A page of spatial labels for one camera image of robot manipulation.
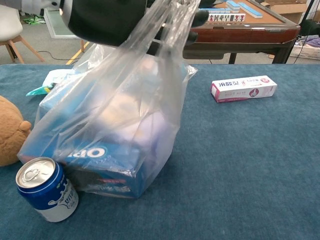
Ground clear plastic bag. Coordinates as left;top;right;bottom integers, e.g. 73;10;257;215
16;0;201;200

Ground brown mahjong table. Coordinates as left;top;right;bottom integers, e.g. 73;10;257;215
182;0;301;65

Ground white chair wooden legs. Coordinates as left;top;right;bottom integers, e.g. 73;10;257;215
0;4;46;65

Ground brown plush toy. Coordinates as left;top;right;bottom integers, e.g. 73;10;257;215
0;95;33;168

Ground row of mahjong tiles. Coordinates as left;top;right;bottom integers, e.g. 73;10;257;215
207;12;246;23

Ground white plastic basket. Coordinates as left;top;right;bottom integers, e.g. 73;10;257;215
289;36;320;61

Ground blue white drink can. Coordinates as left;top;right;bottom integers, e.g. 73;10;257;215
15;156;80;223

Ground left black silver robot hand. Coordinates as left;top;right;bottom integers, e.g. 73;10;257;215
59;0;210;55

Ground black tripod stand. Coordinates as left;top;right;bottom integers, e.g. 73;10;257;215
287;0;316;63

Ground blue Oreo cookie box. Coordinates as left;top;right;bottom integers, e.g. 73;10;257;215
53;142;141;200

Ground white framed panel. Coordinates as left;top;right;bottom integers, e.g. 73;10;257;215
44;7;81;40

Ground pink white toothpaste box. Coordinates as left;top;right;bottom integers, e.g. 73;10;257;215
210;75;278;104

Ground teal snack packet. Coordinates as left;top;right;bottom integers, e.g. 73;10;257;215
25;69;76;97

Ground white blue printed pack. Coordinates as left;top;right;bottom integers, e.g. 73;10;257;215
99;97;176;171

